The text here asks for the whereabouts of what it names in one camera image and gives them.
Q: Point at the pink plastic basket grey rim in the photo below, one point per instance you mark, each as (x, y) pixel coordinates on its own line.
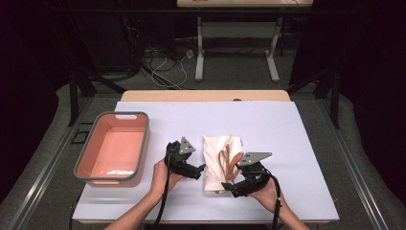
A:
(115, 153)

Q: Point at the cream baby vest brown trim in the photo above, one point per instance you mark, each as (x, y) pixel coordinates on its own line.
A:
(214, 166)

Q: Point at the person's left hand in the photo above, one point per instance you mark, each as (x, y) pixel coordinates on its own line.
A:
(162, 183)

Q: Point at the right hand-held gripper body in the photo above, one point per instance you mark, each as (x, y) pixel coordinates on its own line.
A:
(257, 179)

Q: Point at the white-legged desk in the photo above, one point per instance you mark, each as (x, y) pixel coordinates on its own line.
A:
(236, 30)

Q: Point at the dark curtain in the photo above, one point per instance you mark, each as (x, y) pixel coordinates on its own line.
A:
(376, 80)
(25, 96)

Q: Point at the black metal stand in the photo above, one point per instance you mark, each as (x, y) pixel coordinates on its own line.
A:
(334, 99)
(74, 96)

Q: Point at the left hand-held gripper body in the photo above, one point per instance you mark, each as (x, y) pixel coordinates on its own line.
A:
(177, 163)

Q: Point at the person's right hand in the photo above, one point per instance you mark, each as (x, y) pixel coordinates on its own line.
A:
(268, 198)

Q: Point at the black horizontal crossbar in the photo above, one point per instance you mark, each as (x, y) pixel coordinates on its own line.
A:
(159, 11)

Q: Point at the metal floor rail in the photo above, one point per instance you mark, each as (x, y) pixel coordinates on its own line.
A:
(354, 166)
(48, 166)

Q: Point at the white power adapter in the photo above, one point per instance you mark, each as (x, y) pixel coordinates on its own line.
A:
(189, 54)

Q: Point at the white table cover sheet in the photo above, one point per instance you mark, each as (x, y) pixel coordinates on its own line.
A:
(287, 127)

